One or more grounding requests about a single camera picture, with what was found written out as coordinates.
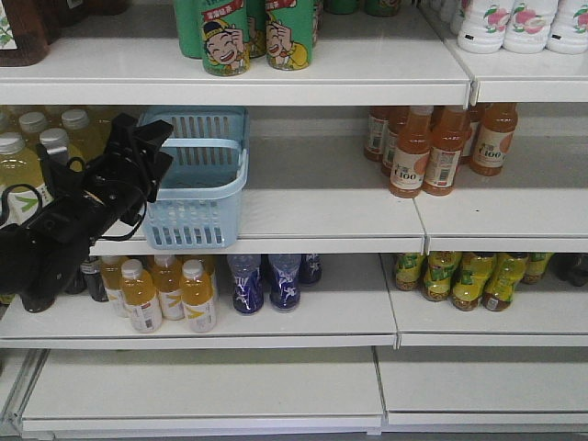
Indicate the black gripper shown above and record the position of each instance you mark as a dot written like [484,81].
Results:
[115,186]

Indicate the light blue plastic basket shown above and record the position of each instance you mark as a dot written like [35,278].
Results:
[198,205]

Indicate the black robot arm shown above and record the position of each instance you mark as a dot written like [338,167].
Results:
[41,256]

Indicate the pale yellow drink bottle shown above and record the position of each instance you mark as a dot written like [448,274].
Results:
[82,132]
[20,165]
[58,145]
[32,124]

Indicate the dark tea bottle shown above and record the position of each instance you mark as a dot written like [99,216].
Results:
[94,283]

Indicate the orange vitamin drink bottle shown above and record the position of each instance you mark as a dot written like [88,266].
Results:
[140,297]
[166,272]
[197,297]

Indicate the green cartoon tea can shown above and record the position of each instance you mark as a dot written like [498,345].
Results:
[289,34]
[224,36]

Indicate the blue sports drink bottle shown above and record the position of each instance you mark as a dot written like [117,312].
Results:
[248,295]
[285,286]

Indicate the white metal shelving unit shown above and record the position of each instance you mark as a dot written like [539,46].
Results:
[357,359]

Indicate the orange C100 juice bottle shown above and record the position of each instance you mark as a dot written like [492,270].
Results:
[448,139]
[497,130]
[412,153]

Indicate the yellow lemon tea bottle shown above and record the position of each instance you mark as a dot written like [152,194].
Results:
[408,270]
[441,266]
[508,272]
[474,271]

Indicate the white peach drink bottle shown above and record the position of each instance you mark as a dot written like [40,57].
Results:
[528,26]
[483,28]

